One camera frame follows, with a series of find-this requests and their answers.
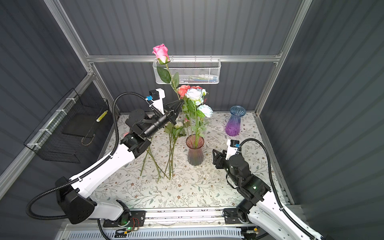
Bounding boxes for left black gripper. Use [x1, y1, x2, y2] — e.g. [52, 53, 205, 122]
[143, 98, 182, 141]

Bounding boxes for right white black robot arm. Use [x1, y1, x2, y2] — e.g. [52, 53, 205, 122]
[213, 150, 325, 240]

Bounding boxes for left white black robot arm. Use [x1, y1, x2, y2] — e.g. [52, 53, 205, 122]
[56, 100, 183, 226]

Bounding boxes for red pink glass vase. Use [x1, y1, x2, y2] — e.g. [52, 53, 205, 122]
[186, 135, 205, 166]

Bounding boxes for blue purple glass vase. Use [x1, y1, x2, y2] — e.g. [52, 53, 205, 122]
[225, 106, 246, 137]

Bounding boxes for white pink bud spray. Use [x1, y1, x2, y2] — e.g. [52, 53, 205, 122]
[165, 118, 190, 180]

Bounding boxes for pale pink flower spray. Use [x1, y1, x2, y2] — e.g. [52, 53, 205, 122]
[122, 145, 170, 183]

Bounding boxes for pens in white basket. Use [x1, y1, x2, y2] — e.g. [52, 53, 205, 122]
[180, 74, 220, 84]

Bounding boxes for floral patterned table mat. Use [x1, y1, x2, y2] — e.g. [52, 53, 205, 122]
[89, 112, 271, 210]

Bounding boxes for yellow green marker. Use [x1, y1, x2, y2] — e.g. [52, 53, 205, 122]
[96, 110, 109, 123]

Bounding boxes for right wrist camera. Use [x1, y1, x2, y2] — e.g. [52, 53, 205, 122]
[226, 140, 240, 161]

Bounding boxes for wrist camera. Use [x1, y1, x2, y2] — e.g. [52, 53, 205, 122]
[146, 88, 166, 115]
[226, 140, 240, 161]

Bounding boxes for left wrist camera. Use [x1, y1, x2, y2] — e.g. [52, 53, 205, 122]
[146, 88, 166, 115]

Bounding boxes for white wire mesh basket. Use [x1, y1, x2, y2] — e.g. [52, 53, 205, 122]
[152, 58, 222, 85]

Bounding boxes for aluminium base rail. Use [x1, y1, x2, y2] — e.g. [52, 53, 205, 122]
[139, 207, 253, 231]

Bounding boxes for right black corrugated cable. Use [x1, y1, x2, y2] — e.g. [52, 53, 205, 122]
[238, 137, 317, 240]

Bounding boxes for black corrugated cable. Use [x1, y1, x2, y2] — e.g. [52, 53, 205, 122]
[238, 137, 317, 240]
[25, 91, 157, 240]

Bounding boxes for left black corrugated cable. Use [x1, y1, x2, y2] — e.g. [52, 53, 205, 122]
[25, 91, 157, 240]

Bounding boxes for black wire basket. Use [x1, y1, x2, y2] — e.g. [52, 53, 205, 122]
[24, 92, 112, 164]

